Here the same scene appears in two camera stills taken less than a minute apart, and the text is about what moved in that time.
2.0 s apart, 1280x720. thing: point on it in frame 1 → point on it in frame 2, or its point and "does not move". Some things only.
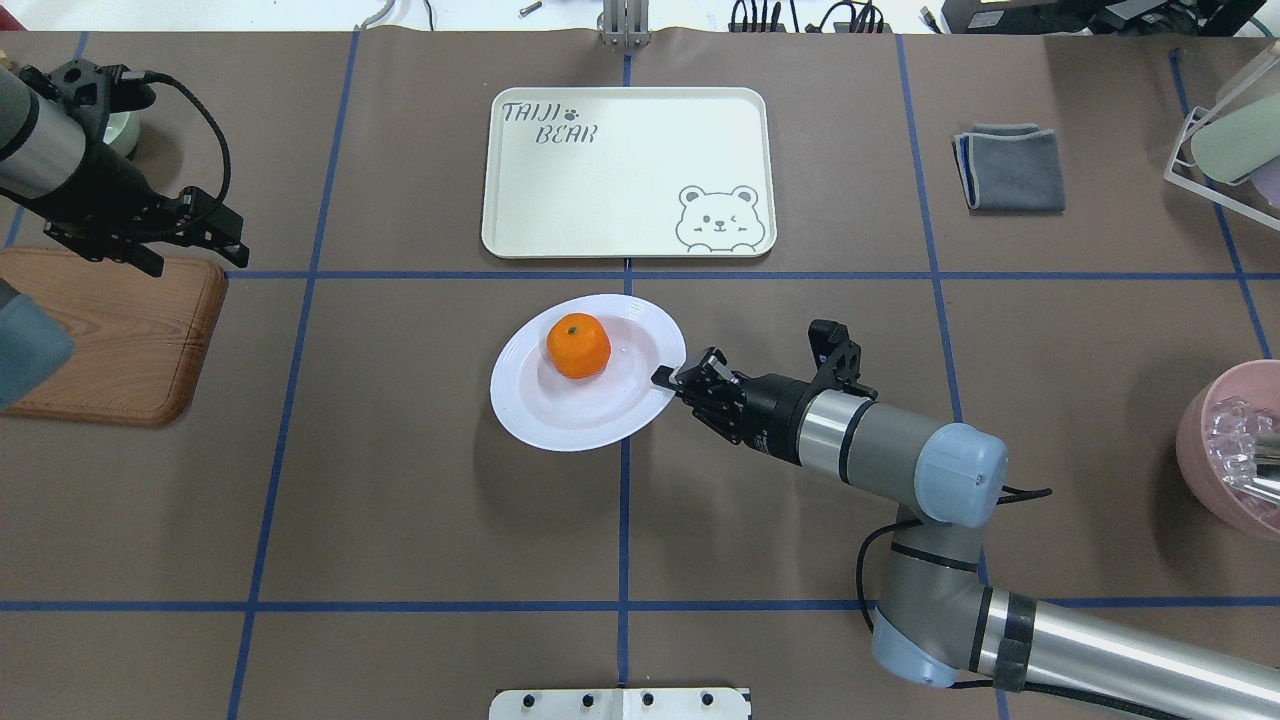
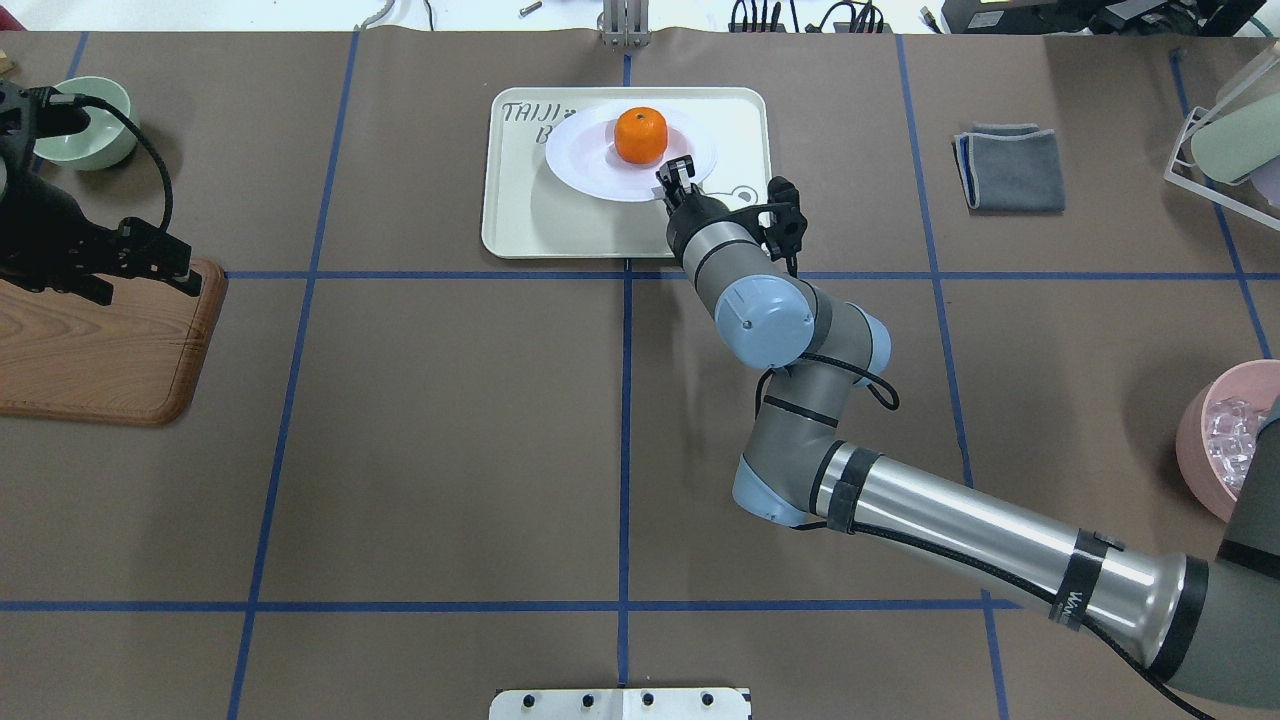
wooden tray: x=138 y=339 does not move
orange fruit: x=578 y=345 → x=641 y=135
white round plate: x=552 y=411 → x=582 y=155
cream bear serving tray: x=628 y=172 does not move
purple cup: x=1267 y=180 does not move
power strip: x=838 y=28 does not move
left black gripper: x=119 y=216 → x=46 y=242
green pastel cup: x=1240 y=143 does not move
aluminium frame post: x=626 y=23 does not move
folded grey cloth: x=1010 y=168 does not move
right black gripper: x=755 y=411 → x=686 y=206
